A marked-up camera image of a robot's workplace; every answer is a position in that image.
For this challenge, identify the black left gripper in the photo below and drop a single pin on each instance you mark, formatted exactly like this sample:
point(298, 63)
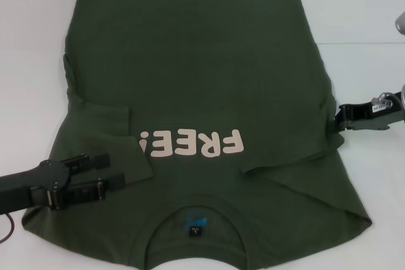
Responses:
point(31, 181)

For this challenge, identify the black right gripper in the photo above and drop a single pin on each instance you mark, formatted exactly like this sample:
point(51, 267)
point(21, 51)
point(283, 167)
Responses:
point(390, 112)

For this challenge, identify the dark green FREE t-shirt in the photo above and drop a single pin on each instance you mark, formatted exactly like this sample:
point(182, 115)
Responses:
point(196, 61)

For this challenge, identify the silver flange clamp knob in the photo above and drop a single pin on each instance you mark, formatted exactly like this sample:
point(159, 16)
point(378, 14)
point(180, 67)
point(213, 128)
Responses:
point(379, 96)

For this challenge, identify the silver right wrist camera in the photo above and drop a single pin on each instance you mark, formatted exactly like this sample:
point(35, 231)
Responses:
point(401, 23)

